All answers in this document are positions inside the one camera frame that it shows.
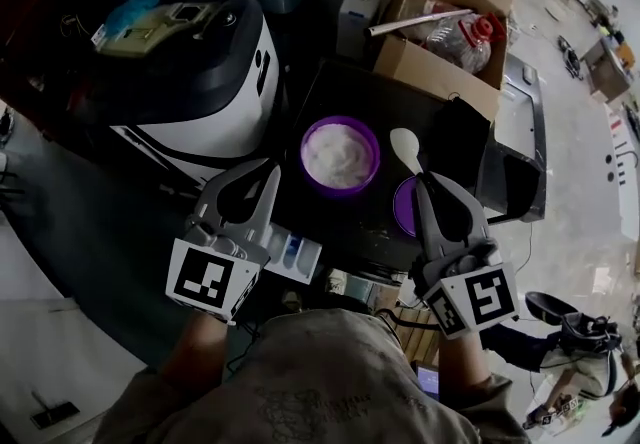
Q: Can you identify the blue glove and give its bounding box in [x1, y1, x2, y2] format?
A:
[103, 0, 162, 34]

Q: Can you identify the beige electronic device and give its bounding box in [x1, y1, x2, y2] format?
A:
[93, 0, 222, 59]

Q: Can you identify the person's beige shirt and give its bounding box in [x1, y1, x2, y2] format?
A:
[92, 306, 531, 444]

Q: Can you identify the black fabric pouch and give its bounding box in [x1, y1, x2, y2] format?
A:
[431, 92, 494, 189]

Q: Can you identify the white plastic spoon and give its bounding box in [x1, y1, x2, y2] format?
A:
[389, 127, 427, 179]

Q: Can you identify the white powder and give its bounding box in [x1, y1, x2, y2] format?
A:
[305, 123, 376, 186]

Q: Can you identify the metal door handle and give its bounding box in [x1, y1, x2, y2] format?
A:
[29, 401, 82, 431]

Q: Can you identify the person's right forearm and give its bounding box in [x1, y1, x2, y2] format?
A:
[436, 330, 494, 383]

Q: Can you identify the metal tube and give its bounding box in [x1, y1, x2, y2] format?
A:
[368, 7, 474, 40]

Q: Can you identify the white door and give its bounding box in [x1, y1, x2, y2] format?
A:
[0, 296, 166, 444]

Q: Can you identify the purple bowl of white powder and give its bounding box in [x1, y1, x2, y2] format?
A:
[298, 115, 383, 199]

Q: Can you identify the white detergent drawer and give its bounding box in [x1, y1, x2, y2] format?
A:
[261, 223, 324, 286]

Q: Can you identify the black wheeled device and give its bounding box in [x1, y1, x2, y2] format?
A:
[559, 33, 584, 81]

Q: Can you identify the person's left forearm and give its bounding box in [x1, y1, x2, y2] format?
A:
[158, 312, 231, 383]

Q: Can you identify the clear bottle with red cap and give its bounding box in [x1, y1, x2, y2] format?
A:
[421, 11, 509, 76]

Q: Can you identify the black glossy cabinet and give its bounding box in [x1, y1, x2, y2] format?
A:
[474, 56, 547, 226]

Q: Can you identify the white carton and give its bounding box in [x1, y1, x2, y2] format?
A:
[335, 0, 384, 61]

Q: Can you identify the white black appliance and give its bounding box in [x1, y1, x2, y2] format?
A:
[62, 0, 282, 188]

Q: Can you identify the purple round lid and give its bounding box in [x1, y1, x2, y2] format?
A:
[392, 176, 427, 239]

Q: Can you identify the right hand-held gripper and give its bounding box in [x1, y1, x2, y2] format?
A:
[409, 170, 521, 342]

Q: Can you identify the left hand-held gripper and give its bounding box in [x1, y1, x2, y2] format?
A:
[166, 159, 282, 327]

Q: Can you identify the white low cabinet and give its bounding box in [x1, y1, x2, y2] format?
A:
[603, 101, 640, 241]

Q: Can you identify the large cardboard box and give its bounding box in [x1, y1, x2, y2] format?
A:
[372, 0, 519, 121]

